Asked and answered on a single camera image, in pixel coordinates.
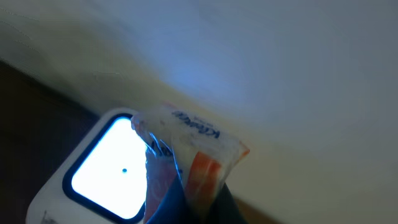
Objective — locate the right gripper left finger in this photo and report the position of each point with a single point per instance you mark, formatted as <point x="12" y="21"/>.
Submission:
<point x="174" y="209"/>

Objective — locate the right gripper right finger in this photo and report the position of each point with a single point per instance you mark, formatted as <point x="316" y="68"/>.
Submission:
<point x="226" y="210"/>

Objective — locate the orange tissue pack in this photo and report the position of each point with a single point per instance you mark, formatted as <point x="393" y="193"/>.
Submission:
<point x="185" y="147"/>

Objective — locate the white barcode scanner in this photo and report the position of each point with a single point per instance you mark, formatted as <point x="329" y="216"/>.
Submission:
<point x="103" y="180"/>

